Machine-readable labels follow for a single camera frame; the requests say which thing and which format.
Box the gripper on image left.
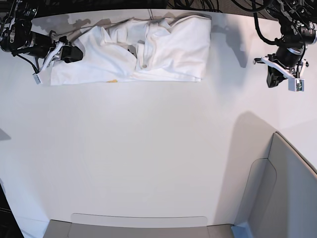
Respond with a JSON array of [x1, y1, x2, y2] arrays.
[[27, 31, 83, 73]]

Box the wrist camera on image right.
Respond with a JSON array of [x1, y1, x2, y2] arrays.
[[288, 78, 305, 92]]

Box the grey side panel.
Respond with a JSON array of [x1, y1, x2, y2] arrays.
[[231, 132, 317, 238]]

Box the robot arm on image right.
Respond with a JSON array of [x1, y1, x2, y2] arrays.
[[252, 0, 317, 92]]

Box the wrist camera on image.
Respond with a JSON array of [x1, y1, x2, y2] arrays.
[[33, 73, 43, 84], [288, 78, 305, 92]]

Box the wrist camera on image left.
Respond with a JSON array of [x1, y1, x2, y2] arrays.
[[33, 73, 43, 84]]

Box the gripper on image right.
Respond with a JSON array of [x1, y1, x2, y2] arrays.
[[253, 47, 309, 88]]

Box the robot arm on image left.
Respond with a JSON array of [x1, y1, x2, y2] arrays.
[[0, 0, 83, 75]]

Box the white printed t-shirt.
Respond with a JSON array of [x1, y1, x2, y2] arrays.
[[50, 15, 212, 86]]

